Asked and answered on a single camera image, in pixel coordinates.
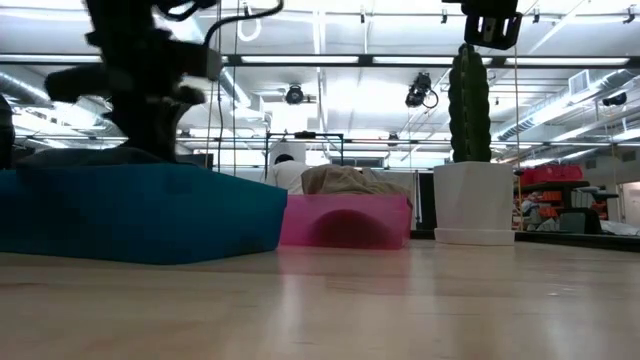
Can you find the green cactus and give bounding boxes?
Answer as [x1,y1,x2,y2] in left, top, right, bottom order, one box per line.
[447,42,493,164]

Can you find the person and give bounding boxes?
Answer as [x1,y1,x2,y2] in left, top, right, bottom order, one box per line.
[264,153,311,196]

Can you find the yellow hanging rope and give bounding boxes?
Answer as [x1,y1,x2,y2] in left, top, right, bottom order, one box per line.
[203,82,217,169]

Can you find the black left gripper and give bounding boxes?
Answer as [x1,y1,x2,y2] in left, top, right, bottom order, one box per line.
[43,0,224,164]

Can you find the round black ceiling camera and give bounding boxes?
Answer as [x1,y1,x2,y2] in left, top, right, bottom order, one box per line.
[284,83,306,106]

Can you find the ceiling light rail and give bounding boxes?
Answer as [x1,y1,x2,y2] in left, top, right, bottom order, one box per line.
[0,52,634,70]

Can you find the white ceiling vent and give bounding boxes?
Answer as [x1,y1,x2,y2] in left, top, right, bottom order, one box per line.
[568,69,591,96]

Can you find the small black ceiling fixture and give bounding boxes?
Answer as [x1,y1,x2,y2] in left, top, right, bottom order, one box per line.
[601,91,629,108]

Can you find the blue plastic bin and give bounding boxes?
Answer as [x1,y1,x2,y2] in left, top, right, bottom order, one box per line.
[0,162,289,266]

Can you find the tan baseball cap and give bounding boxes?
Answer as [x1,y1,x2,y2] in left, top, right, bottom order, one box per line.
[300,164,414,206]

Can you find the black computer monitor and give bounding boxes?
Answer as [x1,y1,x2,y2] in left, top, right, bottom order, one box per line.
[177,153,215,170]

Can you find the black ceiling camera with cable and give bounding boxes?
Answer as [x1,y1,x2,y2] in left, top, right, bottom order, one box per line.
[404,71,440,110]

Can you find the pink plastic bin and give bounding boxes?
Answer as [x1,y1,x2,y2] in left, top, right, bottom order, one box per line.
[278,193,414,250]

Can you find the silver ribbed ceiling duct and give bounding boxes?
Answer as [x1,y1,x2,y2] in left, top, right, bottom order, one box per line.
[0,69,119,151]
[492,69,640,144]

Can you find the black shelf unit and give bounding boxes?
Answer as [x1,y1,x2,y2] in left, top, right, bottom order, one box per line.
[514,179,621,235]

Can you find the red storage bins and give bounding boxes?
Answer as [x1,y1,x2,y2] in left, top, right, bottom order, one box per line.
[519,164,585,188]

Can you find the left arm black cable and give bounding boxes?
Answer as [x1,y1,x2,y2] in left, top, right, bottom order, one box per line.
[203,0,285,49]

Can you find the white computer monitor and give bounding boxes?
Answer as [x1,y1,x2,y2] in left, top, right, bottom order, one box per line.
[269,141,307,164]

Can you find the black aluminium table frame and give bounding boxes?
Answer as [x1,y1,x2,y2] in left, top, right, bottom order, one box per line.
[409,228,640,253]

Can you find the white ceiling duct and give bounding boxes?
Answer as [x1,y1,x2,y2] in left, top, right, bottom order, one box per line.
[219,64,264,114]

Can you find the distant black metal frame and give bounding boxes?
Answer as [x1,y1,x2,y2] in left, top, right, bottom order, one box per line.
[264,131,346,171]

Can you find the white plant pot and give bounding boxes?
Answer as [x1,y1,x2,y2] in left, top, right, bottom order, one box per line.
[432,160,516,247]

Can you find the white hanging cable loop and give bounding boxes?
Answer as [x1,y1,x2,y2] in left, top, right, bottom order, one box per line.
[236,4,263,44]

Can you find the black hanging cable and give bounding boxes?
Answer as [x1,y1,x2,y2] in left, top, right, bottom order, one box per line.
[231,22,239,176]

